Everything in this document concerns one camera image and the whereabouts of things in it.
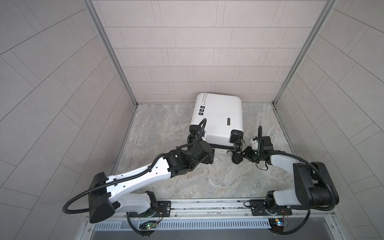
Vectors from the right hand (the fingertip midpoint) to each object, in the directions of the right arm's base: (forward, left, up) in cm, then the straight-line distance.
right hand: (240, 153), depth 91 cm
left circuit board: (-33, +50, +5) cm, 60 cm away
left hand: (-6, +20, +19) cm, 28 cm away
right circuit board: (-36, -8, -1) cm, 37 cm away
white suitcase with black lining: (+10, +14, +22) cm, 28 cm away
